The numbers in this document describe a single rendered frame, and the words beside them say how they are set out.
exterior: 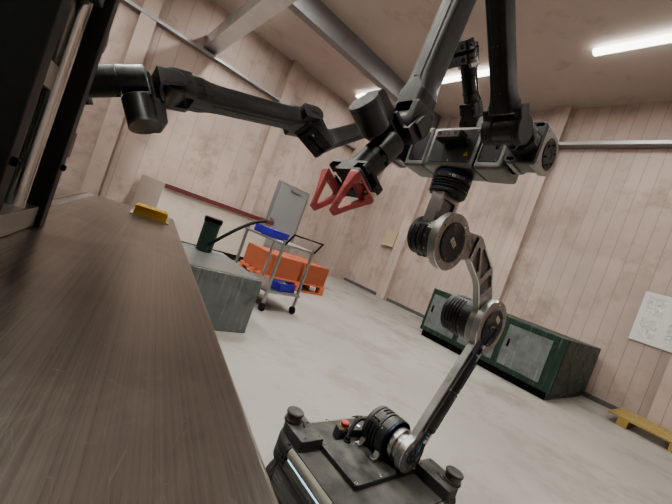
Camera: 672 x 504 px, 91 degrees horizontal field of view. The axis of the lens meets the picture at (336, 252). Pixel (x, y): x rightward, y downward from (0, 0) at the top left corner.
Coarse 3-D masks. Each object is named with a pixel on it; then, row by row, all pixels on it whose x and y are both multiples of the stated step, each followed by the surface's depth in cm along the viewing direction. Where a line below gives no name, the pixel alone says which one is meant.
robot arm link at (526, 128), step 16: (496, 0) 72; (512, 0) 73; (496, 16) 73; (512, 16) 74; (496, 32) 75; (512, 32) 75; (496, 48) 77; (512, 48) 77; (496, 64) 78; (512, 64) 78; (496, 80) 80; (512, 80) 80; (496, 96) 82; (512, 96) 81; (496, 112) 84; (512, 112) 82; (528, 112) 82; (512, 128) 82; (528, 128) 84
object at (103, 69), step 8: (104, 64) 62; (112, 64) 63; (96, 72) 60; (104, 72) 61; (112, 72) 61; (96, 80) 61; (104, 80) 61; (112, 80) 62; (96, 88) 61; (104, 88) 62; (112, 88) 62; (88, 96) 62; (96, 96) 63; (104, 96) 63; (112, 96) 64; (120, 96) 65; (88, 104) 66
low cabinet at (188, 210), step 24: (144, 192) 661; (168, 192) 553; (192, 192) 652; (168, 216) 562; (192, 216) 585; (216, 216) 610; (240, 216) 637; (192, 240) 594; (240, 240) 649; (264, 240) 681
